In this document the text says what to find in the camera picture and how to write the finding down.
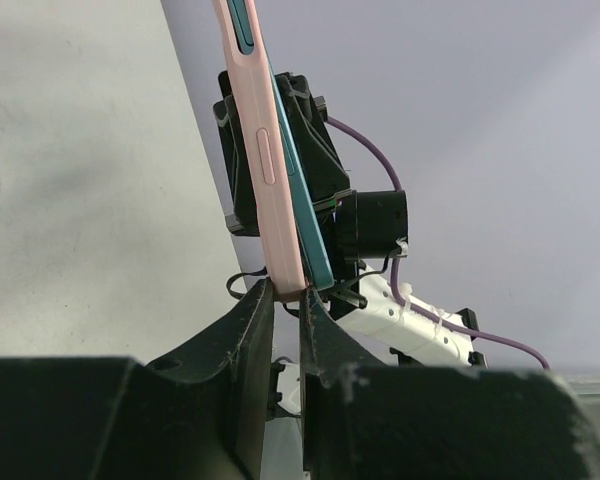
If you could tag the pink phone case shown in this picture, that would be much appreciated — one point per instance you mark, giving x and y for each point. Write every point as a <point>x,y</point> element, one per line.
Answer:
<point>250,80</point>

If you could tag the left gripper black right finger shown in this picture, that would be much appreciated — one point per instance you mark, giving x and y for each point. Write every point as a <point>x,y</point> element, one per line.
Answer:
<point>364,419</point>

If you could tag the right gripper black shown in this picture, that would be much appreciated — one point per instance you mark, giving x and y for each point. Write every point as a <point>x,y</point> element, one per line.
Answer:
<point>368,224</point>

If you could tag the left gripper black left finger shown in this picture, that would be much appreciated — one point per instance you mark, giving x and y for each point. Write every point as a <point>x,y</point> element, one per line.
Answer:
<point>196,412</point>

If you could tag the teal phone black screen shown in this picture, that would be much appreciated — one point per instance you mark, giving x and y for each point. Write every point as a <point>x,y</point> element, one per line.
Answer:
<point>316,266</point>

